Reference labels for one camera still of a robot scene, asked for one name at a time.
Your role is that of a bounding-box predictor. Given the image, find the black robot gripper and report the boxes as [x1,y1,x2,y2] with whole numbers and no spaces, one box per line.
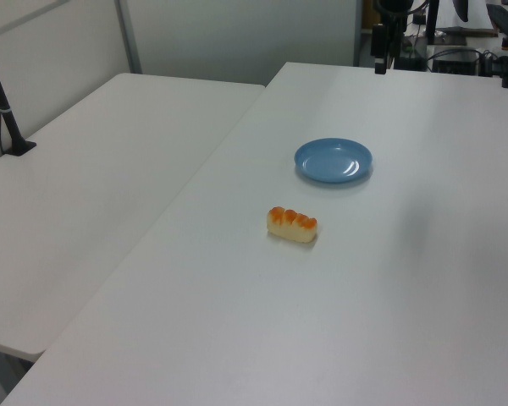
[370,0,412,75]

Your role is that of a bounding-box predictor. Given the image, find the toy bread with orange crust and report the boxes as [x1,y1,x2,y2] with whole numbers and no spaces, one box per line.
[265,206,319,244]

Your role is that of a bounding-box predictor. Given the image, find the blue plastic plate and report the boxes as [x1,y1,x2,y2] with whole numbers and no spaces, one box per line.
[293,137,375,184]

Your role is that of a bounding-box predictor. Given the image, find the small black flat device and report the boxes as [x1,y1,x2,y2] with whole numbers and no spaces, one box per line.
[394,56,425,71]

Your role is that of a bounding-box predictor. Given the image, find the black upright pole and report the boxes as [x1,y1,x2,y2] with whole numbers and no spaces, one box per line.
[424,0,440,45]

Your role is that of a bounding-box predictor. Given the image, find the black electronics box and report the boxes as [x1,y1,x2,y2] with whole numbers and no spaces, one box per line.
[430,47,480,76]

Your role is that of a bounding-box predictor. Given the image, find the black hanging dark object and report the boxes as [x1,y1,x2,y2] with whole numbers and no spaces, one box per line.
[453,0,472,23]

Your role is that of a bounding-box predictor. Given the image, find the black flat keyboard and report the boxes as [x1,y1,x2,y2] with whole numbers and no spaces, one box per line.
[486,3,508,37]

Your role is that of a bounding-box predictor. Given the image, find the black camera stand pole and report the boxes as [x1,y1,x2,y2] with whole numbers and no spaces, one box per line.
[0,32,38,158]

